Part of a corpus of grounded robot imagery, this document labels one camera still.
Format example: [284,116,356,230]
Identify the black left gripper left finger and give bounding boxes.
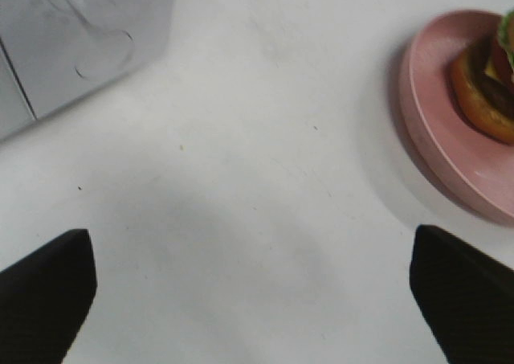
[1,229,97,363]

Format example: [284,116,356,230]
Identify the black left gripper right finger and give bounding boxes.
[409,225,513,363]

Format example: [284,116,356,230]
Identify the pink round plate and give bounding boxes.
[398,10,513,224]

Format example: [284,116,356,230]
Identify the burger with lettuce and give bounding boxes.
[449,11,513,145]

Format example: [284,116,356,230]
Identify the round white door button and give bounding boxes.
[75,30,134,80]

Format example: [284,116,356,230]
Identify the white microwave door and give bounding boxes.
[0,42,36,140]

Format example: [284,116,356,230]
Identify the white microwave oven body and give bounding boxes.
[1,0,174,118]

